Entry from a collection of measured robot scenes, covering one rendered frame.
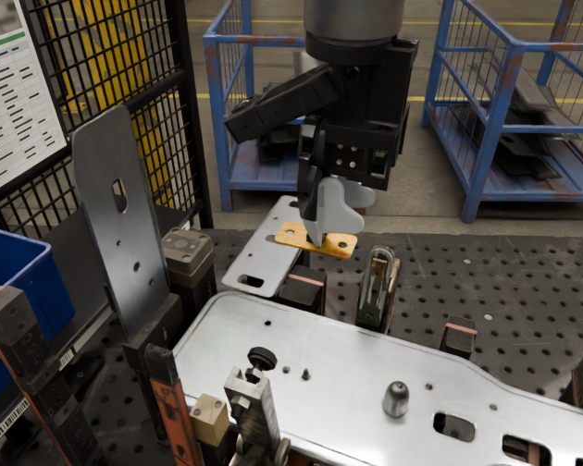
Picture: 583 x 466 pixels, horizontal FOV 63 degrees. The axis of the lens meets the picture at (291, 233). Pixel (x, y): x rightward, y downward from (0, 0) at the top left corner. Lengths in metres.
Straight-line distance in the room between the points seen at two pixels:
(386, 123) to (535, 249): 1.14
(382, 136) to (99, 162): 0.35
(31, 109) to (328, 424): 0.68
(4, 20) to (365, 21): 0.63
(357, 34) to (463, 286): 1.02
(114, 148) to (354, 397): 0.45
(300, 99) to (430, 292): 0.93
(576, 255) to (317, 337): 0.96
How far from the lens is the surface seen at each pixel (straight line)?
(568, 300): 1.39
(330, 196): 0.44
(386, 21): 0.37
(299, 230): 0.52
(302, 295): 0.83
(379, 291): 0.75
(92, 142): 0.60
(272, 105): 0.42
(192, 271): 0.80
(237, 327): 0.76
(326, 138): 0.40
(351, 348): 0.74
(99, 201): 0.63
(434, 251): 1.39
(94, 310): 0.80
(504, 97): 2.42
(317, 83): 0.40
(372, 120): 0.40
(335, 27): 0.37
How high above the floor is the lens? 1.58
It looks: 39 degrees down
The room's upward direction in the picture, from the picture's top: straight up
